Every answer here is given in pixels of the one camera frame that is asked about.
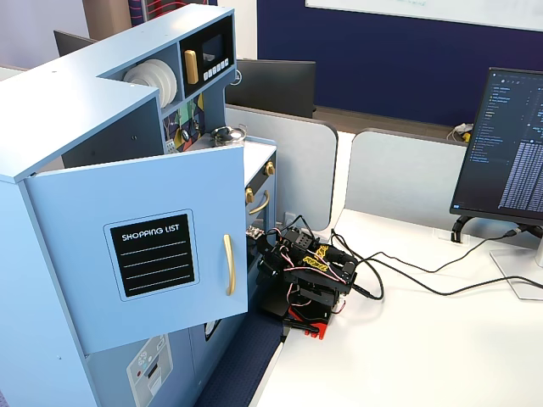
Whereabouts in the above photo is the black cable to monitor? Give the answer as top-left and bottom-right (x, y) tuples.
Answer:
(354, 228), (531, 275)

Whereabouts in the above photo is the blue ice dispenser print door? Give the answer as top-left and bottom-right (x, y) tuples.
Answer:
(84, 328), (196, 407)

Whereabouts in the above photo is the blue shopping list cabinet door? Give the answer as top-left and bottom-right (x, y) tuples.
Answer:
(23, 142), (249, 355)

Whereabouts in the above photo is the blue dishwasher print door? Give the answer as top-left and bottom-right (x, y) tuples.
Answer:
(188, 313), (249, 385)

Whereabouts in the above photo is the black cable with plug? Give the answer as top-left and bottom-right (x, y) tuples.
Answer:
(351, 258), (385, 301)

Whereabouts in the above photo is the white toy plate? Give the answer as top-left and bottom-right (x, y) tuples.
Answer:
(123, 62), (158, 90)
(156, 63), (177, 107)
(139, 59), (171, 101)

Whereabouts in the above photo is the silver monitor stand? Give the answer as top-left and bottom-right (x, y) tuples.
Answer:
(490, 224), (543, 302)

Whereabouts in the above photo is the monitor showing code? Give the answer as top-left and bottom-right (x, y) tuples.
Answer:
(449, 66), (543, 226)

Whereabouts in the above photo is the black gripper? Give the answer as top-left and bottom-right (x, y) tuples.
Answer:
(255, 235), (298, 320)

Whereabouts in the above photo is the steel toy pot with lid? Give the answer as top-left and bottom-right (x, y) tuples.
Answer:
(210, 125), (249, 148)

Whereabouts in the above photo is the grey desk divider panel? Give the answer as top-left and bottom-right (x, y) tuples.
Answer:
(344, 128), (470, 226)
(224, 103), (339, 231)

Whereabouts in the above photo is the white wall whiteboard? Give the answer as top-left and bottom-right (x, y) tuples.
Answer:
(305, 0), (543, 33)

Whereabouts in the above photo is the black microwave door gold handle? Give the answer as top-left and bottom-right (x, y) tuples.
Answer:
(178, 15), (235, 99)

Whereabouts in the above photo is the blue oven door with window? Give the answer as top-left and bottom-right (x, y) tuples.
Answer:
(245, 180), (277, 245)

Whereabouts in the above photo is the blue toy kitchen body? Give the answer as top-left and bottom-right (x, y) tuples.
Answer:
(0, 3), (279, 407)

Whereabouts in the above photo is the small black monitor back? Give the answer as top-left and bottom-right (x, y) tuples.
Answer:
(53, 30), (99, 58)

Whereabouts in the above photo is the wide black monitor back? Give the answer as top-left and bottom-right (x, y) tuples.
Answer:
(227, 59), (317, 119)

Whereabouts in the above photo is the long black cable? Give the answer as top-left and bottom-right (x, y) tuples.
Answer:
(330, 228), (543, 298)

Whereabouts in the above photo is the yellow white charger bundle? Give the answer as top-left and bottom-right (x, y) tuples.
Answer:
(447, 122), (473, 143)

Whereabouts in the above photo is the red table clamp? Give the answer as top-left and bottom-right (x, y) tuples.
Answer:
(282, 305), (333, 340)

